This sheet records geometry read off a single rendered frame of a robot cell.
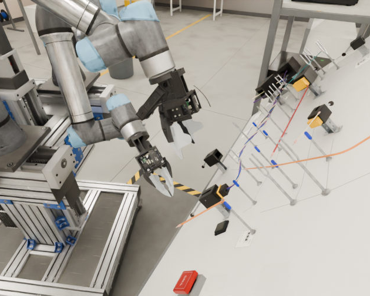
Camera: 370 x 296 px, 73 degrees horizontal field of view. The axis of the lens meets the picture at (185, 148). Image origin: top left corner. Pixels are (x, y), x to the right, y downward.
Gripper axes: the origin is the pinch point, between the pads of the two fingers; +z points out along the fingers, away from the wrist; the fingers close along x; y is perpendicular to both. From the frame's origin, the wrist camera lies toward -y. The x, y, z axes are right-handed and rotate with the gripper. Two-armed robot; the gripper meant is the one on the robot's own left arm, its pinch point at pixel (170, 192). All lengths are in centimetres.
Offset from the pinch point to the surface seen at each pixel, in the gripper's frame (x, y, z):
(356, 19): 104, -13, -23
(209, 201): 8.6, 7.1, 8.1
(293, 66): 74, -22, -21
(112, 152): -35, -175, -74
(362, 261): 18, 45, 23
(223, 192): 12.8, 10.5, 7.9
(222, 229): 7.5, 10.4, 15.9
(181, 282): -7.1, 19.2, 19.2
